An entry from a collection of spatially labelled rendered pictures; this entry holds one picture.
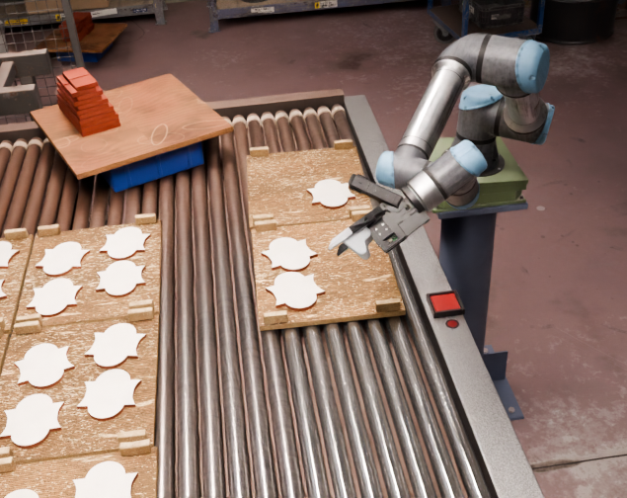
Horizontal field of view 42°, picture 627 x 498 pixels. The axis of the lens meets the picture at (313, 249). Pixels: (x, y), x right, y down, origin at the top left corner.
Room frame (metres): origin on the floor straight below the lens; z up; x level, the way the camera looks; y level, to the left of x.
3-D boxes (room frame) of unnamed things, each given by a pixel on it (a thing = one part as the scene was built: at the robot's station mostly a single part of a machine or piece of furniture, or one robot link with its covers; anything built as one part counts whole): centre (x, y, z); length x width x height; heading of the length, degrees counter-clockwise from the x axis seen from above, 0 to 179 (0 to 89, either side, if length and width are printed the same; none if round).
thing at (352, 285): (1.69, -0.02, 0.93); 0.41 x 0.35 x 0.02; 4
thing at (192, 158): (2.34, 0.53, 0.97); 0.31 x 0.31 x 0.10; 29
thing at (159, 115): (2.40, 0.56, 1.03); 0.50 x 0.50 x 0.02; 29
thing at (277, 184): (2.10, 0.01, 0.93); 0.41 x 0.35 x 0.02; 3
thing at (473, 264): (2.14, -0.49, 0.44); 0.38 x 0.38 x 0.87; 5
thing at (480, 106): (2.14, -0.51, 1.12); 0.13 x 0.12 x 0.14; 63
